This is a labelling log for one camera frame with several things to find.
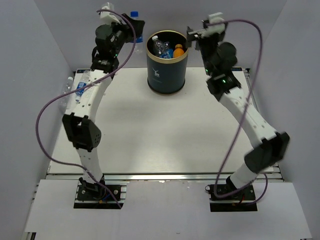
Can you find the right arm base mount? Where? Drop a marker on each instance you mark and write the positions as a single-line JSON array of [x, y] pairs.
[[239, 202]]

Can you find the clear bottle at left wall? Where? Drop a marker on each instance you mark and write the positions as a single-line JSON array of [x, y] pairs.
[[63, 102]]

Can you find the blue cap blue label bottle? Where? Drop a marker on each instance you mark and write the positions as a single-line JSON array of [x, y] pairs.
[[167, 51]]

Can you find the blue corner sticker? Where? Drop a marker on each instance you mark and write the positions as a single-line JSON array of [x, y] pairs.
[[237, 69], [80, 71]]

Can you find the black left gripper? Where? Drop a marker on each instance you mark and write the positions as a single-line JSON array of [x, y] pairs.
[[123, 28]]

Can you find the blue corner sticker right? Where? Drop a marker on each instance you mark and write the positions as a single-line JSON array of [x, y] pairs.
[[237, 69]]

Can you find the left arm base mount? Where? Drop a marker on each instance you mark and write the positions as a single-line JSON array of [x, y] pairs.
[[93, 196]]

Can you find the small orange juice bottle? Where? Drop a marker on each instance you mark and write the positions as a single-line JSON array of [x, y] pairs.
[[178, 51]]

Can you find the blue corner sticker left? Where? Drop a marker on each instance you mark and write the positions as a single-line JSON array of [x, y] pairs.
[[80, 71]]

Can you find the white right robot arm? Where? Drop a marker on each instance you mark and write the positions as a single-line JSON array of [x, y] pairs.
[[268, 145]]

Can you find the pepsi label clear bottle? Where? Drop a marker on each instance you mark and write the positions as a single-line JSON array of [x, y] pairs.
[[138, 25]]

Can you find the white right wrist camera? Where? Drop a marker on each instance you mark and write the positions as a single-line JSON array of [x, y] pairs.
[[213, 24]]

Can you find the dark blue gold-rimmed bin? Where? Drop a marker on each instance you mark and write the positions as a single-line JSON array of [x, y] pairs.
[[166, 76]]

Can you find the clear bottle blue label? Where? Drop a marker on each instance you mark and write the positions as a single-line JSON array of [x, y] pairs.
[[158, 46]]

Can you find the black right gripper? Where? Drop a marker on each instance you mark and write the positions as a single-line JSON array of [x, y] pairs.
[[201, 39]]

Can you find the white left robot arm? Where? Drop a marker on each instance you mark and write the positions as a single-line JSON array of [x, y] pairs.
[[80, 125]]

